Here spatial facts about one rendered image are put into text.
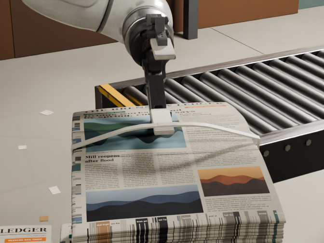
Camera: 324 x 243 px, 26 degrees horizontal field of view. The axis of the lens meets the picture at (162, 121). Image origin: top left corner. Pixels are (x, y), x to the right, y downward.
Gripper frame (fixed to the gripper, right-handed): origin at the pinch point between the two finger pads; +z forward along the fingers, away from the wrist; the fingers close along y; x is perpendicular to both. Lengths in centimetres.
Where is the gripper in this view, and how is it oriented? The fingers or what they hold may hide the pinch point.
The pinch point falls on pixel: (163, 89)
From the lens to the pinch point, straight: 103.6
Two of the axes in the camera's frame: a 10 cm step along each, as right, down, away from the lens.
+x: -9.9, 0.4, -1.0
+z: 1.1, 4.5, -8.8
